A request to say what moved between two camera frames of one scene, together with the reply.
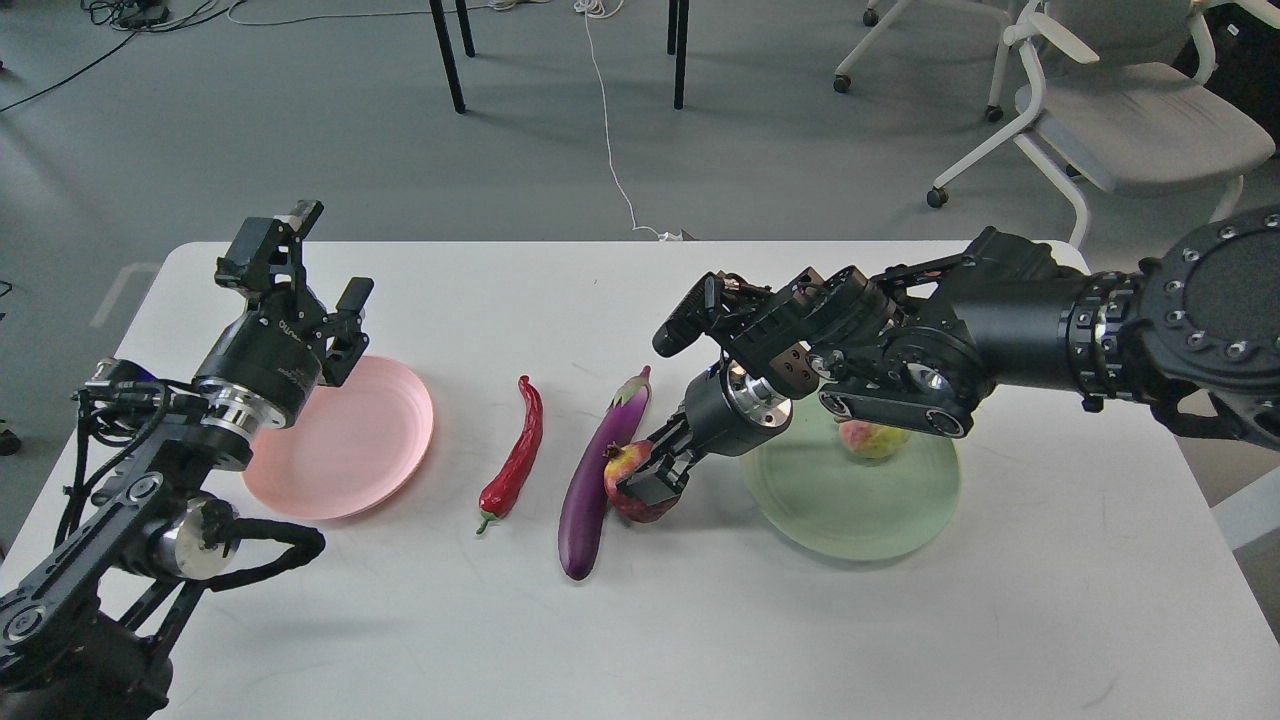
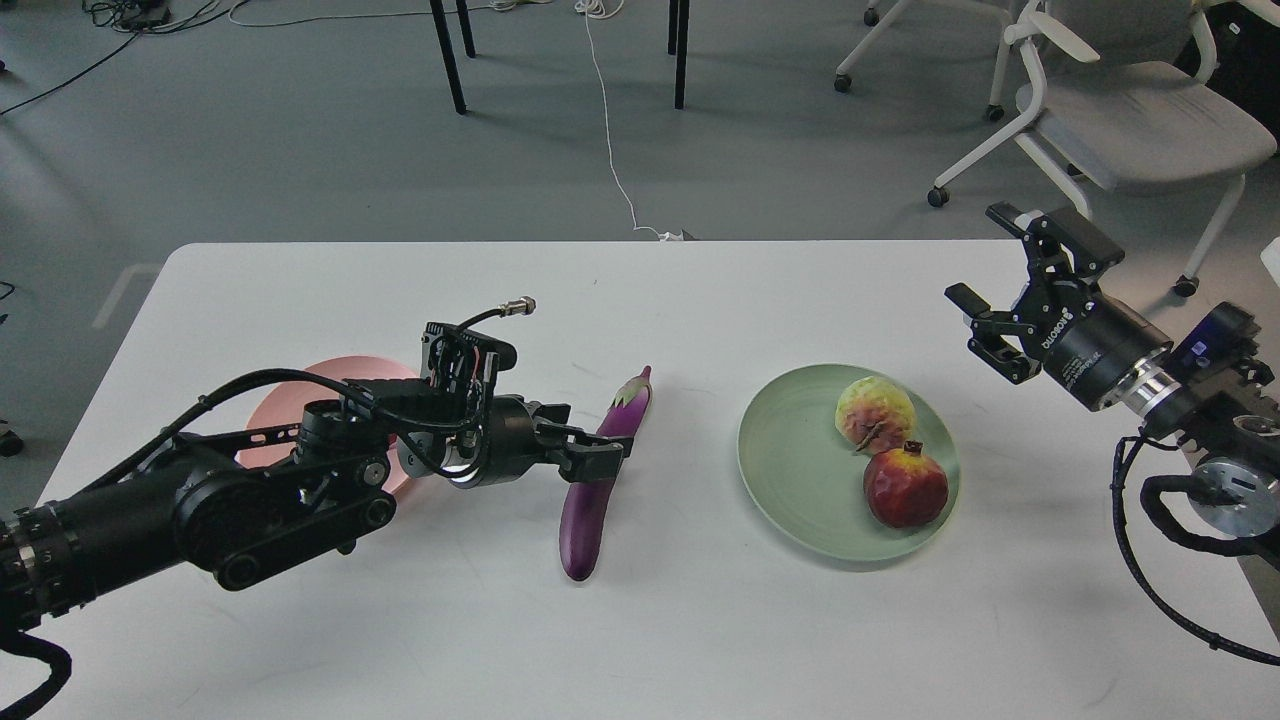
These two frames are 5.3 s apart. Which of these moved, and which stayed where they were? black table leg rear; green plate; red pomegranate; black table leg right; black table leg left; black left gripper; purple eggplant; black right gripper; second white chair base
Moved: black left gripper; red pomegranate; black right gripper
Stayed: second white chair base; black table leg right; black table leg rear; black table leg left; purple eggplant; green plate
